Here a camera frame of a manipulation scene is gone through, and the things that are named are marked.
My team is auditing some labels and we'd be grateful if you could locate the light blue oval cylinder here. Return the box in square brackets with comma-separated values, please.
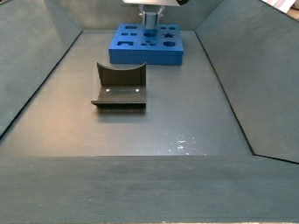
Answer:
[145, 12, 158, 30]

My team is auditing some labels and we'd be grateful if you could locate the blue foam shape-sorter block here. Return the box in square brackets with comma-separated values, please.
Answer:
[109, 23, 185, 66]

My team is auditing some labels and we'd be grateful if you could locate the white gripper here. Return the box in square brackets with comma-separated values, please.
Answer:
[123, 0, 190, 18]

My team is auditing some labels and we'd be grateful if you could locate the dark curved cradle fixture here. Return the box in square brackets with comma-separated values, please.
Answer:
[91, 64, 146, 107]

